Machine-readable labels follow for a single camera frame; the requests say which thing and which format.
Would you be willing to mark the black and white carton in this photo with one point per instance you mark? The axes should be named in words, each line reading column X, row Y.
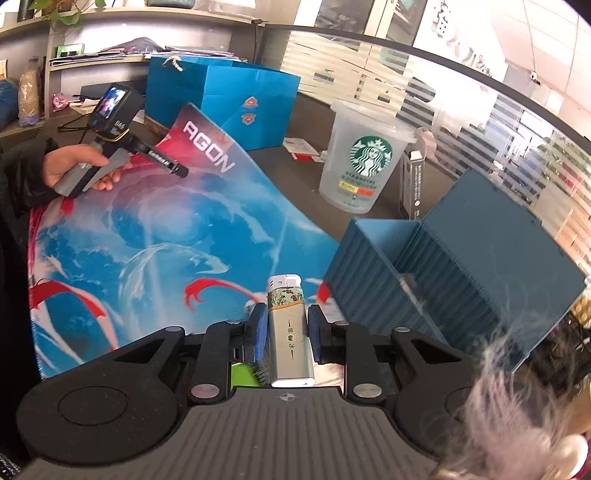
column 412, row 184

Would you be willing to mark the pink soft item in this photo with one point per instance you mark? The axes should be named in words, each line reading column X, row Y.
column 427, row 143

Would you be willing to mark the blue and red printed mat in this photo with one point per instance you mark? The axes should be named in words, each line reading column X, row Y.
column 184, row 240

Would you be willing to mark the blue paper gift bag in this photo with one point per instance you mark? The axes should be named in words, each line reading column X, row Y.
column 221, row 87

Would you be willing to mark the red and white paper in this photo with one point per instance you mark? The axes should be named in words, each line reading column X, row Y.
column 304, row 150

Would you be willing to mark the grey fur trim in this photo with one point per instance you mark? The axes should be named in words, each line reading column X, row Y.
column 508, row 406

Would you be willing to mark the green plastic item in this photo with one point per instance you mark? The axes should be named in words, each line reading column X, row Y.
column 244, row 374

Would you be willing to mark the silver lighter with floral band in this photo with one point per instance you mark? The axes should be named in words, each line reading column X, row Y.
column 288, row 337

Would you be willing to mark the white wall shelf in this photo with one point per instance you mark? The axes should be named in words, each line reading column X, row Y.
column 138, row 25

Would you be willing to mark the green potted plant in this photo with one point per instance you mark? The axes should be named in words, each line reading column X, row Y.
column 69, row 11

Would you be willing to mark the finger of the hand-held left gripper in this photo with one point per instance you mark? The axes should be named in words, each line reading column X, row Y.
column 180, row 170

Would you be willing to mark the stack of papers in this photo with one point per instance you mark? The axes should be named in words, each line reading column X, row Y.
column 101, row 59

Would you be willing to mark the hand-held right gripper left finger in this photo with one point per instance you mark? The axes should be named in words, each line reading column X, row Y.
column 260, row 334

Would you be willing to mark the blue ribbed storage box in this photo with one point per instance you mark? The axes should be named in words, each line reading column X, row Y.
column 485, row 258

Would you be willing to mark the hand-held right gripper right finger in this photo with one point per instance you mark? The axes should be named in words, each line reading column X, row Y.
column 315, row 334

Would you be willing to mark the stack of paper cups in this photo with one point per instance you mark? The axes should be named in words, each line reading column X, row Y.
column 28, row 99

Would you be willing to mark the clear plastic cup green logo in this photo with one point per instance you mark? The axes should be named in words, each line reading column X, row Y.
column 364, row 180

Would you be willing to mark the person's left forearm black sleeve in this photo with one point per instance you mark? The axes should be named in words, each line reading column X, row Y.
column 23, row 180

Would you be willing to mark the person's left hand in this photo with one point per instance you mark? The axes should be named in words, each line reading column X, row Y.
column 62, row 159

